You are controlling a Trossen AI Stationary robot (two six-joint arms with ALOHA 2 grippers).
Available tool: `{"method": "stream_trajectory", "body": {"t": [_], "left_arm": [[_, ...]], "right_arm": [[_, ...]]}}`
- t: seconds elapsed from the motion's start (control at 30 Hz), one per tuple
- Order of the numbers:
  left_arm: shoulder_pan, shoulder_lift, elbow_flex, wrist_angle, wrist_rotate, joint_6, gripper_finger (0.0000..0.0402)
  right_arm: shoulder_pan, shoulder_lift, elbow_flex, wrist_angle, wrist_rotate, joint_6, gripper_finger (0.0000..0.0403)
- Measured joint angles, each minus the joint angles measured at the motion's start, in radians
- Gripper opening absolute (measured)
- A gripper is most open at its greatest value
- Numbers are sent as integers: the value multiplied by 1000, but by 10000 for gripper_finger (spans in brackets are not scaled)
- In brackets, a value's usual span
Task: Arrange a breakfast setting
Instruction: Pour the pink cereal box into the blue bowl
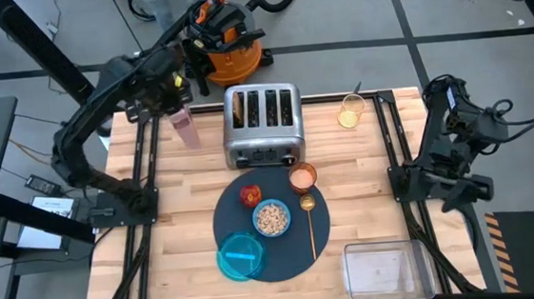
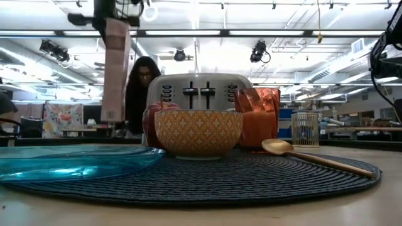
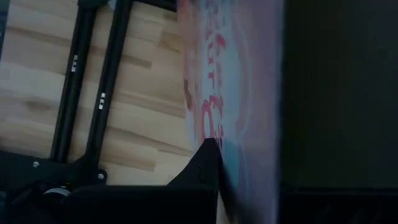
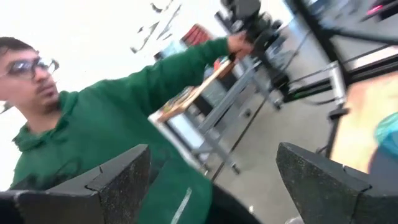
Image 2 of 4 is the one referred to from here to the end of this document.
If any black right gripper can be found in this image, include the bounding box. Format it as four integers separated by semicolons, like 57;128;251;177
67;0;145;41

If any pink strawberry yogurt cereal box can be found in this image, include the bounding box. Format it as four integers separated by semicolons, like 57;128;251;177
100;18;132;124

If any red apple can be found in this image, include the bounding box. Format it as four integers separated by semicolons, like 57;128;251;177
142;94;182;150

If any orange patterned ceramic bowl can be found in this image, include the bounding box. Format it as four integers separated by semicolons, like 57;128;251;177
153;108;244;161

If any teal transparent plastic plate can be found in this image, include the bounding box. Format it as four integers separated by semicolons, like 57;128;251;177
0;144;166;185

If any orange faceted glass tumbler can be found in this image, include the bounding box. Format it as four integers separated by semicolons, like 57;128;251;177
232;87;281;153

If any gold spoon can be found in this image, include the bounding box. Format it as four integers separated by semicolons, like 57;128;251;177
261;138;378;179

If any white hanging loop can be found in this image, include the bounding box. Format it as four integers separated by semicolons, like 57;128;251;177
143;3;160;23

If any black round ceiling spotlight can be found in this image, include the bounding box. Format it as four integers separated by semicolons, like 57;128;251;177
173;48;187;62

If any black twin ceiling spotlight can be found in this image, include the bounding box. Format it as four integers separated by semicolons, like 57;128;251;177
39;40;70;63

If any person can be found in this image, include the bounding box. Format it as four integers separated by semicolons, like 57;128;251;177
124;55;163;139

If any stainless steel four-slot toaster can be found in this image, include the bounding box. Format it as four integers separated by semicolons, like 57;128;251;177
143;72;254;148

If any floral patterned cloth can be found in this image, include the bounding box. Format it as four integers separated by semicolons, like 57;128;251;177
42;102;84;139

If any dark grey bin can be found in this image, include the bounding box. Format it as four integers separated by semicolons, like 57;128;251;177
20;116;43;138

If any round dark blue woven placemat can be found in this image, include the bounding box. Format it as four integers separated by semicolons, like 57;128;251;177
4;148;383;208

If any wooden workbench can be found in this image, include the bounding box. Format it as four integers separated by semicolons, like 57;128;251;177
326;126;402;132

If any black ceiling light rail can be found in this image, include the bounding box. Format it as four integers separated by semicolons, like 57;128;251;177
0;29;386;38

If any black ceiling camera with cable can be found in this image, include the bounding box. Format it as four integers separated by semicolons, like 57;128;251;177
250;40;271;63

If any yellow cord with plug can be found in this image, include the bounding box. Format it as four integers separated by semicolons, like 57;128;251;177
316;0;323;44

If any gold wire utensil holder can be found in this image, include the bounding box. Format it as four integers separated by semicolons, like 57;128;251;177
291;112;320;148

